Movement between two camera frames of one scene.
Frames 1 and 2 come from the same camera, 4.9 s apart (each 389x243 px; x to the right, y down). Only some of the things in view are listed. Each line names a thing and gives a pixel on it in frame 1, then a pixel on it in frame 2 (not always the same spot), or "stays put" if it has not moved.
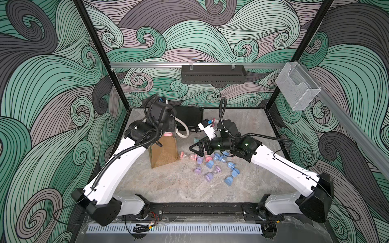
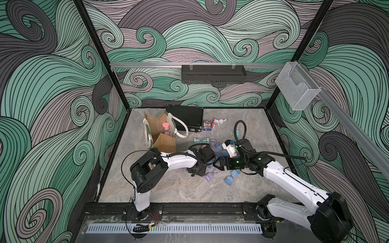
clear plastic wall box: (297, 86) stays put
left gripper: (169, 120) → (202, 173)
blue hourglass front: (228, 180) stays put
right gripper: (201, 144) → (221, 167)
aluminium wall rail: (180, 65) stays put
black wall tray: (213, 74) stays put
